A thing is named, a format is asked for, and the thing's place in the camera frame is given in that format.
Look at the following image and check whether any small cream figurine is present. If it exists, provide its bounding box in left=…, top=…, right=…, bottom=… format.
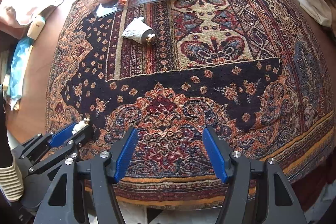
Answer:
left=72, top=118, right=90, bottom=135

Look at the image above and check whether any white tube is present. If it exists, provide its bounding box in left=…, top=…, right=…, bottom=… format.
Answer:
left=122, top=16, right=157, bottom=46

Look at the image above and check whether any beige ribbed cuff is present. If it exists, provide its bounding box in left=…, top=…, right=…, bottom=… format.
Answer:
left=0, top=159, right=25, bottom=202

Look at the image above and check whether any blue plastic sheet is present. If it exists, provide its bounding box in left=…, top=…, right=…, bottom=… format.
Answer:
left=7, top=36, right=34, bottom=110

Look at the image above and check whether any white box on left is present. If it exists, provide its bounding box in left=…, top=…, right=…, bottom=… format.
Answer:
left=27, top=15, right=46, bottom=40

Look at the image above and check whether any patterned paisley rug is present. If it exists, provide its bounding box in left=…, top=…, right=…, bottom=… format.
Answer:
left=46, top=0, right=335, bottom=209

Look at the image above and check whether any pink curtain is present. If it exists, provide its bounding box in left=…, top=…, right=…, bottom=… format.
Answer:
left=1, top=0, right=64, bottom=28

